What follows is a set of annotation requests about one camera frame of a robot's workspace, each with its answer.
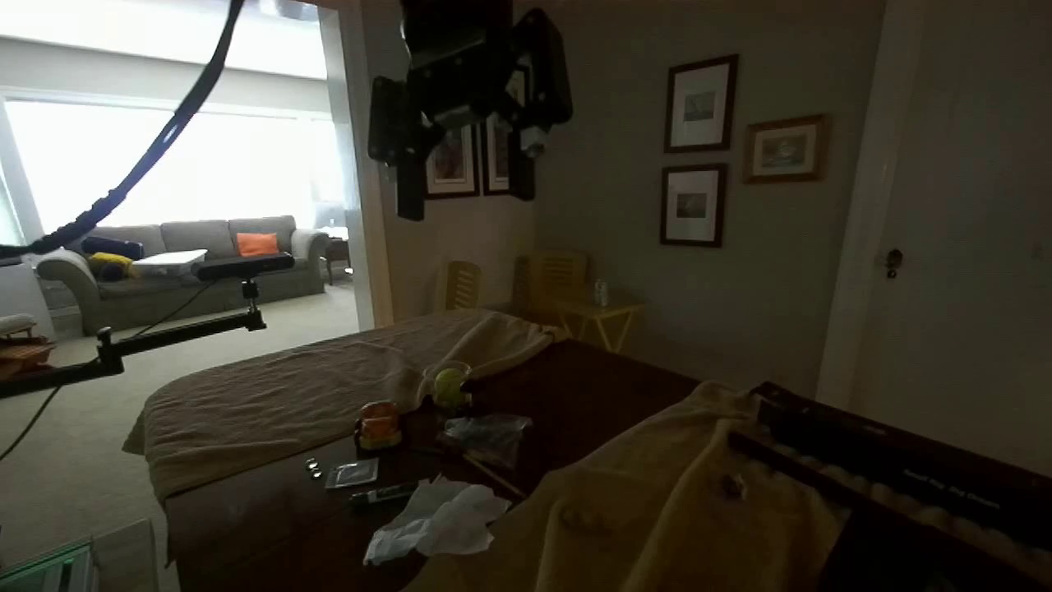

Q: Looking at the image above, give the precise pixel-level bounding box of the orange round object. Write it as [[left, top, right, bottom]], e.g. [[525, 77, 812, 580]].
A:
[[358, 403, 401, 452]]

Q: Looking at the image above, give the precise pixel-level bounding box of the tall framed picture left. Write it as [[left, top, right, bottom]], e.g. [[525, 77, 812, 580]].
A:
[[429, 125, 477, 197]]

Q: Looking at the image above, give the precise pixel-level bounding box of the tall framed picture right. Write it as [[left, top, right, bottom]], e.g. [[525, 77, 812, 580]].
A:
[[483, 116, 509, 194]]

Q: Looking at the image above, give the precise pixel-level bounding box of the lower small black frame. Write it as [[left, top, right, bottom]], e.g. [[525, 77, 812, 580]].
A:
[[662, 164, 726, 248]]

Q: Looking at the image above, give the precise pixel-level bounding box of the grey sofa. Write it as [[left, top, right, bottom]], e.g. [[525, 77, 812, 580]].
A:
[[35, 215, 329, 335]]

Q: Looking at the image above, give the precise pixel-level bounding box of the green tennis ball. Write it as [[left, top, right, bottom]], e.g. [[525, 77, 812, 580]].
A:
[[432, 370, 472, 410]]

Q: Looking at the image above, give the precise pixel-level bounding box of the clear plastic bag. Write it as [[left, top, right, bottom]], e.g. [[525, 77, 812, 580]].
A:
[[438, 416, 534, 466]]

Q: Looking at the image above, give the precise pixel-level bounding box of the orange sofa cushion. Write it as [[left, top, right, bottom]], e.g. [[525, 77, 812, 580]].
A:
[[238, 234, 282, 260]]

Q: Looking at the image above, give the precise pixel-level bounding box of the small black frame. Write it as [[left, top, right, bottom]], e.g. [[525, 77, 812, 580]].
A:
[[666, 55, 738, 151], [662, 164, 726, 248]]

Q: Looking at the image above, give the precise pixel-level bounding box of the tan cloth on table end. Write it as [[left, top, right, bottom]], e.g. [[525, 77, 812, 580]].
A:
[[125, 311, 557, 500]]

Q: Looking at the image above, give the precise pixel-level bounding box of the yellow sofa cushion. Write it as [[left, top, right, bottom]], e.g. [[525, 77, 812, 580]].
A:
[[89, 253, 134, 280]]

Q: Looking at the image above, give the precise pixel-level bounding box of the black keyboard instrument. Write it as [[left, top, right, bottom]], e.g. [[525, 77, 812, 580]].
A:
[[730, 381, 1052, 592]]

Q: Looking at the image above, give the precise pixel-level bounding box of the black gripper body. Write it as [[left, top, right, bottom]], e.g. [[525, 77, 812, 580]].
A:
[[368, 0, 572, 221]]

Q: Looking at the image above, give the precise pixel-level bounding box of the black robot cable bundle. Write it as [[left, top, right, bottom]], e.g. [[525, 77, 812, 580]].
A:
[[0, 0, 249, 270]]

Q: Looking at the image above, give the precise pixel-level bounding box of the upper small black frame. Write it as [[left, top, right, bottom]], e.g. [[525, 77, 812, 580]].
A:
[[666, 55, 738, 151]]

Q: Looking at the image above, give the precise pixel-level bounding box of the white napkin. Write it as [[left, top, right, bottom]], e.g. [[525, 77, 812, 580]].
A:
[[361, 476, 509, 567]]

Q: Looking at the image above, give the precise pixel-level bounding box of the white door with knob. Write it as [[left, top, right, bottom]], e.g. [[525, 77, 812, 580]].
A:
[[816, 0, 1052, 475]]

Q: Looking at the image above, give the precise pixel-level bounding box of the tall framed picture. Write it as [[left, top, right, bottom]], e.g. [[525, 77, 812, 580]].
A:
[[429, 125, 477, 197], [483, 116, 509, 194]]

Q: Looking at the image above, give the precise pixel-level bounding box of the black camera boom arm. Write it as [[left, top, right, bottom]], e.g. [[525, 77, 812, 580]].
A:
[[0, 253, 295, 403]]

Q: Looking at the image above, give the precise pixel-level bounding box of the brown wooden framed picture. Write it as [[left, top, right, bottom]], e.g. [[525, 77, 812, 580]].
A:
[[742, 116, 830, 184]]

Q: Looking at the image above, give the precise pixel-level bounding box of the yellow folding side table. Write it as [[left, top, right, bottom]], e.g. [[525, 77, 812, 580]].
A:
[[509, 252, 648, 357]]

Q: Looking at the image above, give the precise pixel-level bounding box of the small white card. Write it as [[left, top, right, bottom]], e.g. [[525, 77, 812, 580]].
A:
[[325, 458, 378, 489]]

